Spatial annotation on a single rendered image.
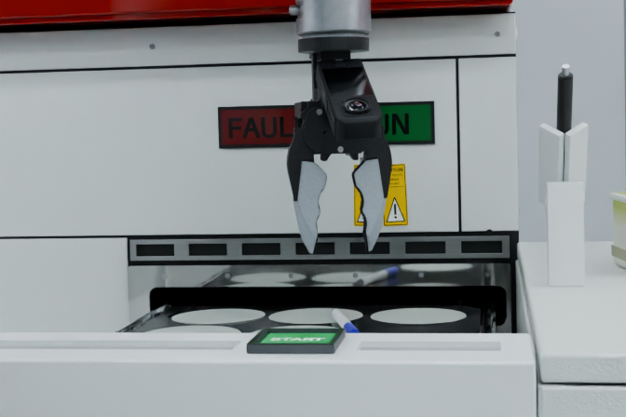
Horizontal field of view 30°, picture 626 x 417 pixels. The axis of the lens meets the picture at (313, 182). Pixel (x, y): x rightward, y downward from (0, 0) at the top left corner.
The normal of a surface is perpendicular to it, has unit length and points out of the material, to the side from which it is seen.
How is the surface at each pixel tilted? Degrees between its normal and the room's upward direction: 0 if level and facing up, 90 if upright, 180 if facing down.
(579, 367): 90
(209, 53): 90
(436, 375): 90
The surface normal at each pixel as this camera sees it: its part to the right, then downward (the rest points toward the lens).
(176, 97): -0.15, 0.06
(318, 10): -0.40, 0.06
